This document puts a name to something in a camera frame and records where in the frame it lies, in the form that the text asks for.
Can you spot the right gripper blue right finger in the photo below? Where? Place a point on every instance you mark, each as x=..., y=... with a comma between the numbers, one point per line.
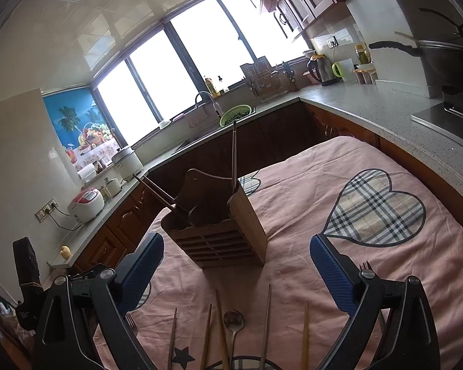
x=339, y=273

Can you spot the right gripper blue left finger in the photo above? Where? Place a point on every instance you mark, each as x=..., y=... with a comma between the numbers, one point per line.
x=134, y=272

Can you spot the dark wooden chopstick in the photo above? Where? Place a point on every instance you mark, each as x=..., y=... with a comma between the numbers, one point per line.
x=172, y=341

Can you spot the brown wooden chopstick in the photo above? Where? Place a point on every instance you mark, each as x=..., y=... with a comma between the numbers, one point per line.
x=266, y=330

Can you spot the chrome kitchen faucet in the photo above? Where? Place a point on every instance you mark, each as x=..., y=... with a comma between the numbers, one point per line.
x=207, y=98

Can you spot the metal fork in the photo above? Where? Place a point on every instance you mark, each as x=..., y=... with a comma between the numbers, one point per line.
x=369, y=310

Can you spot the pink tablecloth with plaid hearts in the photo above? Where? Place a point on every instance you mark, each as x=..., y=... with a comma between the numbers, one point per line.
x=369, y=207

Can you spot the red white rice cooker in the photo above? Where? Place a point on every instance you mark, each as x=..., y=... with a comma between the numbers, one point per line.
x=86, y=205

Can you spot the dark chopsticks pair in holder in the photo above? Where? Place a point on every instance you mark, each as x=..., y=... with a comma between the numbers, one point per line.
x=167, y=200

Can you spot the small white lidded pot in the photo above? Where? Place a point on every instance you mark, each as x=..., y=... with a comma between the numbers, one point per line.
x=111, y=187

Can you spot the wooden utensil holder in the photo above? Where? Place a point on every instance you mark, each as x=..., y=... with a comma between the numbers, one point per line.
x=215, y=224

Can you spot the metal spoon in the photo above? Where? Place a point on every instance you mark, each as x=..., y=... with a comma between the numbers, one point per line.
x=234, y=322

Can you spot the white electric cooker pot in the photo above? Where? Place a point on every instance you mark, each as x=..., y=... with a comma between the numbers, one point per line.
x=127, y=163

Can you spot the light wooden chopstick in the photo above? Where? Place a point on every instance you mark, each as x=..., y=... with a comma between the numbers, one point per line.
x=222, y=335

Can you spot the fruit poster picture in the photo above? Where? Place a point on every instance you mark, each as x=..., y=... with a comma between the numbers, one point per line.
x=81, y=128

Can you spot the lower wooden counter cabinets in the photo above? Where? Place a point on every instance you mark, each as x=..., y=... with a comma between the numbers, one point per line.
x=267, y=140

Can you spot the upright chopsticks in holder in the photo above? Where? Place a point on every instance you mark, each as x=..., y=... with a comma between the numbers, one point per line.
x=233, y=158

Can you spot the gas stove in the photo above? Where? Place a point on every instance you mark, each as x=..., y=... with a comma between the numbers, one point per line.
x=445, y=118

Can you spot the green colander bowl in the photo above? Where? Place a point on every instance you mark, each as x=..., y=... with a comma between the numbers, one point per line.
x=235, y=113

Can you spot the spice jar set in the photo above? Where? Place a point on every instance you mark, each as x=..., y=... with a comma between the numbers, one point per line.
x=364, y=71

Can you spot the dish drying rack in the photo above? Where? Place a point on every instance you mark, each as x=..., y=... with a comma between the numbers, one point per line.
x=266, y=81

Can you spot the steel electric kettle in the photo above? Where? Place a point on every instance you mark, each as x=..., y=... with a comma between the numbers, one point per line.
x=320, y=69

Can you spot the wall power outlet strip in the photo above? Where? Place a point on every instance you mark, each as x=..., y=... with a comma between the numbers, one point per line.
x=46, y=210

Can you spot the black wok with handle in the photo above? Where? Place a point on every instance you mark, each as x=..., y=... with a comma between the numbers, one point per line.
x=445, y=57

